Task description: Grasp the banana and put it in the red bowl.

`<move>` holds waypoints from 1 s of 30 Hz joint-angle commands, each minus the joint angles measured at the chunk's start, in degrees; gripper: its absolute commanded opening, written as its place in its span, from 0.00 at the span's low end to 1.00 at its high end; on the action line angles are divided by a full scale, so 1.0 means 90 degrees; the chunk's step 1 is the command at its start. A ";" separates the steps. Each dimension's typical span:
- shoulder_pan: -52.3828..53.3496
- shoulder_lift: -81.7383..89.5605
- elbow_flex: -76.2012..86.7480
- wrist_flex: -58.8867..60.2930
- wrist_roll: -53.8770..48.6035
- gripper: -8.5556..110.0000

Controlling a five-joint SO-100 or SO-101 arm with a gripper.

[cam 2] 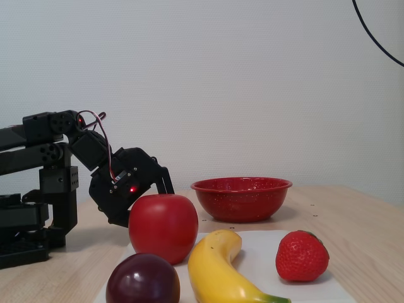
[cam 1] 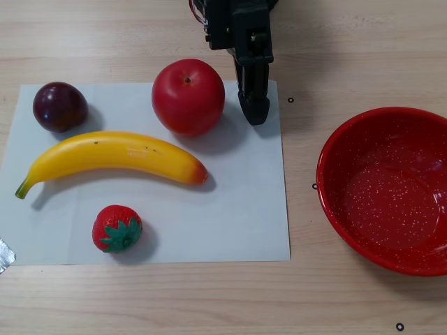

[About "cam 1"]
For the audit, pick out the red plastic strawberry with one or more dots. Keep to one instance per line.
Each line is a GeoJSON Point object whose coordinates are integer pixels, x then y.
{"type": "Point", "coordinates": [111, 223]}

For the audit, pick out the dark purple plastic plum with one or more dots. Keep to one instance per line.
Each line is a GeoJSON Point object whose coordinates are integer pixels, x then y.
{"type": "Point", "coordinates": [59, 106]}

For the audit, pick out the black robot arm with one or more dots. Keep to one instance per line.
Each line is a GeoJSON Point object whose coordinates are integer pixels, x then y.
{"type": "Point", "coordinates": [260, 4]}

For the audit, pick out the silver duct tape piece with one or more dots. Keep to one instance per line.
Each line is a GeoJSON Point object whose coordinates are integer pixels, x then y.
{"type": "Point", "coordinates": [5, 256]}

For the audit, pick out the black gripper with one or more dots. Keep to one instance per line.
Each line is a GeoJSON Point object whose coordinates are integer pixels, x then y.
{"type": "Point", "coordinates": [252, 75]}

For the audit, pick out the red plastic apple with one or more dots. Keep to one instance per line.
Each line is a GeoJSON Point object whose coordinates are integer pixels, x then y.
{"type": "Point", "coordinates": [188, 101]}

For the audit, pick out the white paper sheet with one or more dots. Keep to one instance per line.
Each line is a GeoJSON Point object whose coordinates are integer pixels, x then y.
{"type": "Point", "coordinates": [227, 209]}

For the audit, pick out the yellow plastic banana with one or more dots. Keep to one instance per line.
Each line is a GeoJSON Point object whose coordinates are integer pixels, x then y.
{"type": "Point", "coordinates": [115, 151]}

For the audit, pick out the red speckled enamel bowl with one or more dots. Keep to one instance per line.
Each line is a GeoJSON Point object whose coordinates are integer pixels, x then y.
{"type": "Point", "coordinates": [384, 209]}

